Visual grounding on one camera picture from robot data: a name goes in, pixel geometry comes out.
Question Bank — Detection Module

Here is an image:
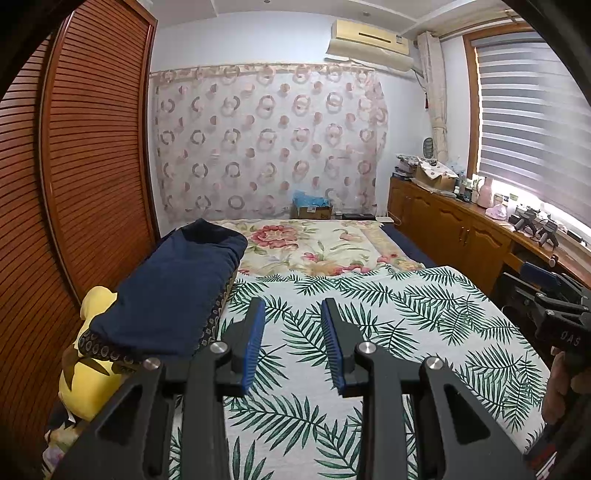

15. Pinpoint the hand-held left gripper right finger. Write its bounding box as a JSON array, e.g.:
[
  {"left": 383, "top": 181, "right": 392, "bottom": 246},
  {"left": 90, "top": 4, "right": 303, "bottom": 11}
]
[{"left": 321, "top": 298, "right": 536, "bottom": 480}]

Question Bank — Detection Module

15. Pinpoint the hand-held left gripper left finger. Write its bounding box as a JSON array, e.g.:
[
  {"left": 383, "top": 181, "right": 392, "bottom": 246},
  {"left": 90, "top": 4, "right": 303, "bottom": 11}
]
[{"left": 53, "top": 298, "right": 267, "bottom": 480}]

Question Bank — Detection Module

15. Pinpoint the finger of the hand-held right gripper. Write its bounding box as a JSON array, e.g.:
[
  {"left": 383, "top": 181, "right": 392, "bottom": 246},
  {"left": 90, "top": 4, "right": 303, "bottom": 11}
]
[
  {"left": 501, "top": 272, "right": 556, "bottom": 320},
  {"left": 520, "top": 261, "right": 591, "bottom": 302}
]

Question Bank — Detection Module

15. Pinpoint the navy printed t-shirt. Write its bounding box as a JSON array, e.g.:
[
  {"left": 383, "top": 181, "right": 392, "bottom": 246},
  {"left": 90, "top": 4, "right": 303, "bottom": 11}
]
[{"left": 88, "top": 218, "right": 249, "bottom": 359}]

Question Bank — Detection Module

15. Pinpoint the person's right hand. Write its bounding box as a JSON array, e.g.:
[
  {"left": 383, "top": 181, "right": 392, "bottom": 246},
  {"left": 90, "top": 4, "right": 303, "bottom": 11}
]
[{"left": 543, "top": 352, "right": 591, "bottom": 426}]

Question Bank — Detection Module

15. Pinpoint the dark circle patterned pillow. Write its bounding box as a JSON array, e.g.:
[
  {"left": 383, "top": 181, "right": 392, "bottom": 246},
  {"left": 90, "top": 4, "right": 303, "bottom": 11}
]
[{"left": 76, "top": 265, "right": 239, "bottom": 368}]

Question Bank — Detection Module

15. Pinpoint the wooden sideboard cabinet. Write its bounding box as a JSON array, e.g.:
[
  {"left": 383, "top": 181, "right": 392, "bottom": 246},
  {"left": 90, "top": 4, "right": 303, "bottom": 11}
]
[{"left": 387, "top": 178, "right": 591, "bottom": 306}]

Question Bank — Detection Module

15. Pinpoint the floral blanket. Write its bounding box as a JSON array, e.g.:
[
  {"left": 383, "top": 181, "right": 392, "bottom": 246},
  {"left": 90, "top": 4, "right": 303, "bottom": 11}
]
[{"left": 210, "top": 219, "right": 426, "bottom": 278}]

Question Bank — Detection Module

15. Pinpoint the group of small bottles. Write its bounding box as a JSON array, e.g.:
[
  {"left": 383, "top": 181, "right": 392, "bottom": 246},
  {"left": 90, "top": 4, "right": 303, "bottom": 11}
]
[{"left": 456, "top": 172, "right": 481, "bottom": 202}]

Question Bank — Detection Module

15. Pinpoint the navy bed sheet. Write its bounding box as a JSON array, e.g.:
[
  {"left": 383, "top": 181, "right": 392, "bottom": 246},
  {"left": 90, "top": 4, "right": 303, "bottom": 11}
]
[{"left": 381, "top": 224, "right": 440, "bottom": 270}]

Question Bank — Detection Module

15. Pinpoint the small brown cardboard box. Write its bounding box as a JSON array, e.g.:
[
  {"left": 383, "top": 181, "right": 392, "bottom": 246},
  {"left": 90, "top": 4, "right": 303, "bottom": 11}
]
[{"left": 295, "top": 205, "right": 334, "bottom": 220}]

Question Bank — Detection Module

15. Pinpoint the open cardboard box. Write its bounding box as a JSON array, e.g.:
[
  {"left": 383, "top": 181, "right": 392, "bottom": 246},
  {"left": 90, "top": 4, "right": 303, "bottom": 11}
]
[{"left": 412, "top": 158, "right": 459, "bottom": 193}]

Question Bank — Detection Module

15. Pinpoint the striped window blind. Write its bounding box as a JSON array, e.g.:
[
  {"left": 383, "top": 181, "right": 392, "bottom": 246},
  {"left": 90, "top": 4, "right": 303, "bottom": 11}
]
[{"left": 473, "top": 32, "right": 591, "bottom": 217}]

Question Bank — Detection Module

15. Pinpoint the stack of small boxes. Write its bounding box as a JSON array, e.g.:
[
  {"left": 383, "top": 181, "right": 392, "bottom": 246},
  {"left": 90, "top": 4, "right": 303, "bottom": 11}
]
[{"left": 392, "top": 154, "right": 417, "bottom": 181}]

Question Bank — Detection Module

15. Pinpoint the yellow plush toy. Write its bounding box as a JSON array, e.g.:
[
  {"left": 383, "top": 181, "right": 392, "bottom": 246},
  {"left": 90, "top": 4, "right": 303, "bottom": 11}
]
[{"left": 58, "top": 286, "right": 133, "bottom": 424}]

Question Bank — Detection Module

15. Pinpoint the circle patterned sheer curtain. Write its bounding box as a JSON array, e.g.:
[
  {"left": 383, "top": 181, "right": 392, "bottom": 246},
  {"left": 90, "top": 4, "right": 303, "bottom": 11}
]
[{"left": 150, "top": 64, "right": 389, "bottom": 225}]

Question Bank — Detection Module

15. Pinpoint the beige tied window curtain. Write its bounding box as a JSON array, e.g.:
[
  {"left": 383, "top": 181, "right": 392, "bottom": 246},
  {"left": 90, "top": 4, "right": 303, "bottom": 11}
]
[{"left": 418, "top": 31, "right": 450, "bottom": 162}]

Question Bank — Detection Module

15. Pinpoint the floral bed sheet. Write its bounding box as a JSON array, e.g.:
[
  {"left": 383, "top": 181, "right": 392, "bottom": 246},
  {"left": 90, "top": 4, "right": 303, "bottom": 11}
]
[{"left": 44, "top": 415, "right": 85, "bottom": 472}]

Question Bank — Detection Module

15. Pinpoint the black handle gadget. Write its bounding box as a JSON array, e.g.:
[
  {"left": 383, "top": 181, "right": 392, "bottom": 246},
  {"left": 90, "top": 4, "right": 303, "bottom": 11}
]
[
  {"left": 536, "top": 219, "right": 562, "bottom": 250},
  {"left": 513, "top": 208, "right": 539, "bottom": 239}
]

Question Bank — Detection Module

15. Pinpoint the wooden window frame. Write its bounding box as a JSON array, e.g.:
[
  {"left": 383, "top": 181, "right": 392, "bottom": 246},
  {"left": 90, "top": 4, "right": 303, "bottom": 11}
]
[{"left": 463, "top": 24, "right": 591, "bottom": 186}]

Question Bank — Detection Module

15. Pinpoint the beige wall air conditioner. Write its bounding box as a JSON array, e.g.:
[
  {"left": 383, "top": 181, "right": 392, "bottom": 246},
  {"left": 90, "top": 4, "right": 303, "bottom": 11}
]
[{"left": 325, "top": 19, "right": 416, "bottom": 75}]

